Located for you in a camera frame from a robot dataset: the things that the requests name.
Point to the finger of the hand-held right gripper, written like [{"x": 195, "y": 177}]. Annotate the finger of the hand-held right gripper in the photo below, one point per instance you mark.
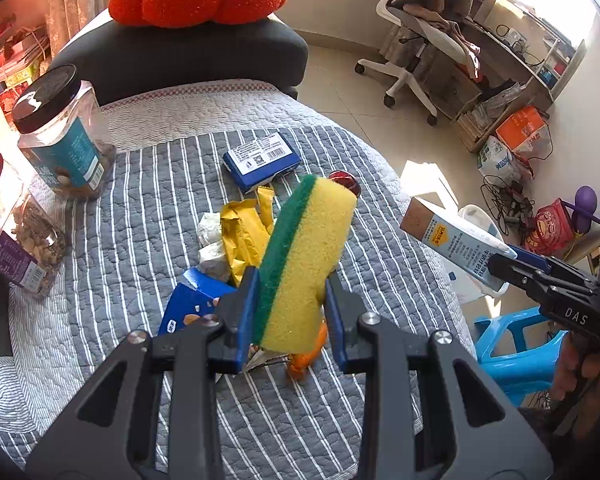
[
  {"x": 555, "y": 267},
  {"x": 515, "y": 277}
]

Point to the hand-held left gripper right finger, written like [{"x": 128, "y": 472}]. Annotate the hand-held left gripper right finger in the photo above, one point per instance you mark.
[{"x": 336, "y": 320}]

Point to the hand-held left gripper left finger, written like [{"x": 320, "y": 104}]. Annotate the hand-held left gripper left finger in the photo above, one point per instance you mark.
[{"x": 247, "y": 310}]

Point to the yellow and green sponge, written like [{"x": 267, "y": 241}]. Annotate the yellow and green sponge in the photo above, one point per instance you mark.
[{"x": 310, "y": 260}]

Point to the yellow wrapper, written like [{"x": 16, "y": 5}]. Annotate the yellow wrapper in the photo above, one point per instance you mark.
[{"x": 240, "y": 240}]

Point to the white blue carton box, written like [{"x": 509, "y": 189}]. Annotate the white blue carton box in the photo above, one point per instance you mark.
[{"x": 455, "y": 240}]

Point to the white plastic trash bin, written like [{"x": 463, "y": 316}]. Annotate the white plastic trash bin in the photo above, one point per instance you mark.
[{"x": 475, "y": 215}]

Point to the white tissue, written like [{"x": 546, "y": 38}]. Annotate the white tissue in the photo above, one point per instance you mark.
[
  {"x": 210, "y": 227},
  {"x": 214, "y": 260}
]

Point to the blue box with barcode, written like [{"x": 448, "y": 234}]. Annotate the blue box with barcode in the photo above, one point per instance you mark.
[{"x": 260, "y": 157}]

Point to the person's right hand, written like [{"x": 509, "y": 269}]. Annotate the person's right hand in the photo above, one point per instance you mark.
[{"x": 569, "y": 367}]

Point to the red gift bag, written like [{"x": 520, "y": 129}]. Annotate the red gift bag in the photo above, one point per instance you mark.
[{"x": 550, "y": 227}]

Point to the orange plastic object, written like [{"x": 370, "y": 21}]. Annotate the orange plastic object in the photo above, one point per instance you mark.
[{"x": 302, "y": 362}]

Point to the torn blue snack box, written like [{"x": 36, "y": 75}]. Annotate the torn blue snack box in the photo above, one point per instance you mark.
[{"x": 185, "y": 305}]

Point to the purple dumbbell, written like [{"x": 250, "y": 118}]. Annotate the purple dumbbell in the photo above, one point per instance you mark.
[{"x": 587, "y": 202}]

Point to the blue plastic stool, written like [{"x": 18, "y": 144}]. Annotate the blue plastic stool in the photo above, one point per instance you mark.
[{"x": 510, "y": 355}]

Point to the white and green bag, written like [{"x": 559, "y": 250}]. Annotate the white and green bag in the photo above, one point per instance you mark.
[{"x": 497, "y": 160}]

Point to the grey striped quilt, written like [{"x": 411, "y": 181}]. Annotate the grey striped quilt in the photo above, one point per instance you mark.
[{"x": 130, "y": 240}]

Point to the red round lid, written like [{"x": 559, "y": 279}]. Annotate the red round lid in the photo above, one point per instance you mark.
[{"x": 342, "y": 180}]

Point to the orange cardboard box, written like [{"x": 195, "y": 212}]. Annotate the orange cardboard box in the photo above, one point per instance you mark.
[{"x": 522, "y": 127}]

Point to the stack of papers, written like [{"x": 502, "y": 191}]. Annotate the stack of papers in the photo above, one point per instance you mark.
[{"x": 485, "y": 115}]

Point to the white office chair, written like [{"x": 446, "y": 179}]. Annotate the white office chair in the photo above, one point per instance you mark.
[{"x": 405, "y": 77}]

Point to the nut jar with teal label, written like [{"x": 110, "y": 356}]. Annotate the nut jar with teal label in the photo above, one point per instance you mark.
[{"x": 65, "y": 150}]

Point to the nut jar with purple label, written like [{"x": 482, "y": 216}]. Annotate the nut jar with purple label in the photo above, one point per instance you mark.
[{"x": 10, "y": 240}]

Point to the pink clothes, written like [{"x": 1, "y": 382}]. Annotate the pink clothes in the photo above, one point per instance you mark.
[{"x": 455, "y": 35}]

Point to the dark grey sofa cushion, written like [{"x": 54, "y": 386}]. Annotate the dark grey sofa cushion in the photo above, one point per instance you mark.
[{"x": 205, "y": 55}]

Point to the white storage shelf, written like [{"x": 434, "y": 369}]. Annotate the white storage shelf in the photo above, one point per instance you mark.
[{"x": 10, "y": 60}]

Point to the beige lace curtain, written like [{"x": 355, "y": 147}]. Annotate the beige lace curtain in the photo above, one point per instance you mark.
[{"x": 72, "y": 5}]

